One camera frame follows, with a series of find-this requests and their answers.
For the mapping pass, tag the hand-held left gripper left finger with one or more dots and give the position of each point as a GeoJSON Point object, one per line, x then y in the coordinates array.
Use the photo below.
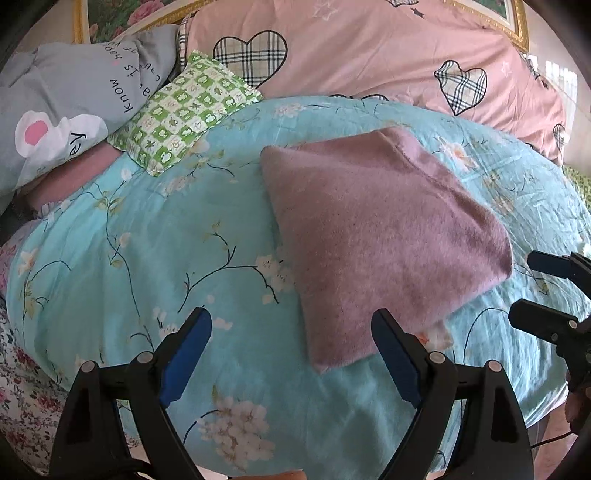
{"type": "Point", "coordinates": [184, 355]}

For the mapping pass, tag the green patterned cloth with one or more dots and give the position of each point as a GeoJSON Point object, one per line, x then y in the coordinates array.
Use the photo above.
{"type": "Point", "coordinates": [581, 184]}

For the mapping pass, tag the grey printed pillow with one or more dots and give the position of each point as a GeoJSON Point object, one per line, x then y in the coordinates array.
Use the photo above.
{"type": "Point", "coordinates": [69, 83]}

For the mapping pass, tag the pink cloth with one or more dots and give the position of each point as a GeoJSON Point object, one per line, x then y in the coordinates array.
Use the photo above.
{"type": "Point", "coordinates": [69, 177]}

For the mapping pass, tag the person's right hand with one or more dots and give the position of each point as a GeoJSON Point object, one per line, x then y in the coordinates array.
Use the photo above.
{"type": "Point", "coordinates": [575, 410]}

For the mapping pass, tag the pink fuzzy sweater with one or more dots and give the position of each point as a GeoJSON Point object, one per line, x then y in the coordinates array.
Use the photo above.
{"type": "Point", "coordinates": [369, 230]}

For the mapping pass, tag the pink quilt with plaid hearts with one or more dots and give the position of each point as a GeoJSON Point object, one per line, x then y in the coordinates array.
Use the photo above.
{"type": "Point", "coordinates": [369, 60]}

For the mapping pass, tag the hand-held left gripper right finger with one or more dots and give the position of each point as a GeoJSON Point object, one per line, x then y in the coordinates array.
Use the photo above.
{"type": "Point", "coordinates": [397, 364]}

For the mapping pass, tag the green checkered pillow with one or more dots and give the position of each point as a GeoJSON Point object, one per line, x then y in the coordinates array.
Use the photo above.
{"type": "Point", "coordinates": [184, 110]}

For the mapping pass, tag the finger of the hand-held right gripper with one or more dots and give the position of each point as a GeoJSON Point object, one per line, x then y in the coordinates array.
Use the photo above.
{"type": "Point", "coordinates": [535, 316]}
{"type": "Point", "coordinates": [549, 263]}

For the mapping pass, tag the turquoise floral blanket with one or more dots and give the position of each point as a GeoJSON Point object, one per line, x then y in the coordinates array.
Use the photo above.
{"type": "Point", "coordinates": [184, 207]}

